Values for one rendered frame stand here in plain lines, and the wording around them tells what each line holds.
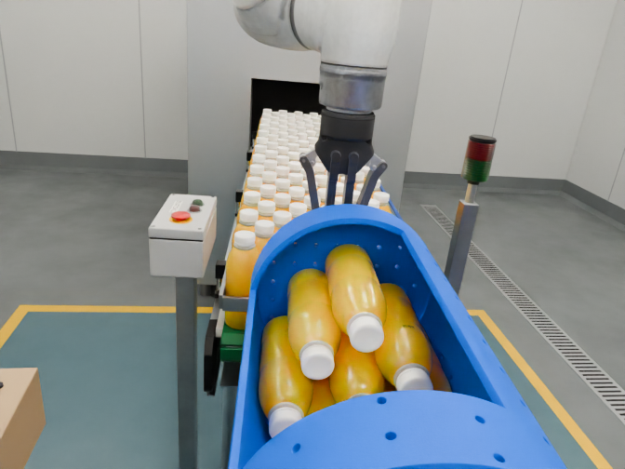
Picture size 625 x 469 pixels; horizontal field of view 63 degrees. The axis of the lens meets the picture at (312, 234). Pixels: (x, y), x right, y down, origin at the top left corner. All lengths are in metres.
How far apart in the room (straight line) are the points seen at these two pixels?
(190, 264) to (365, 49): 0.53
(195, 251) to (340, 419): 0.65
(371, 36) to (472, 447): 0.48
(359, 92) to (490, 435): 0.45
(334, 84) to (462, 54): 4.67
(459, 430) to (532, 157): 5.57
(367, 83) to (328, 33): 0.08
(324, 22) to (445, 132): 4.74
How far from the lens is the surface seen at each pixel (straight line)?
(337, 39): 0.67
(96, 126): 5.19
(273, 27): 0.76
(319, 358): 0.60
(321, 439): 0.36
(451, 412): 0.37
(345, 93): 0.68
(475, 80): 5.41
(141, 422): 2.18
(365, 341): 0.59
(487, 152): 1.24
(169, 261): 0.99
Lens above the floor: 1.47
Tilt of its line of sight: 22 degrees down
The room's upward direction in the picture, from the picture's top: 5 degrees clockwise
